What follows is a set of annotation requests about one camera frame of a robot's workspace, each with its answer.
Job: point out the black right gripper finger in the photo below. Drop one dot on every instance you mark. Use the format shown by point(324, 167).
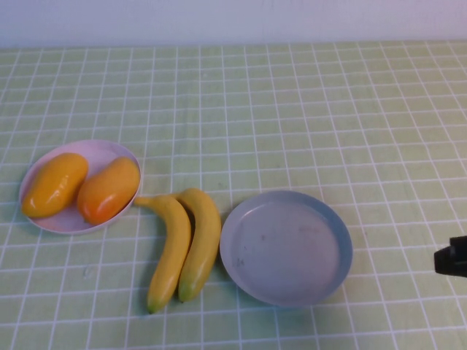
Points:
point(450, 262)
point(459, 244)

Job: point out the yellow banana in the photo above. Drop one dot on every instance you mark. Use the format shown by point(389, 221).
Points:
point(169, 251)
point(202, 248)

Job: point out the orange mango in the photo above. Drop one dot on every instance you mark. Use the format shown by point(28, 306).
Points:
point(107, 191)

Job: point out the yellow mango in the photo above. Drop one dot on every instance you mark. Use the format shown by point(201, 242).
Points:
point(54, 184)

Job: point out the blue round plate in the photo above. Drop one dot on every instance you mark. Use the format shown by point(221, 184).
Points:
point(288, 251)

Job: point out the pink round plate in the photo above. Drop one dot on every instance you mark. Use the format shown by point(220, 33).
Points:
point(98, 151)

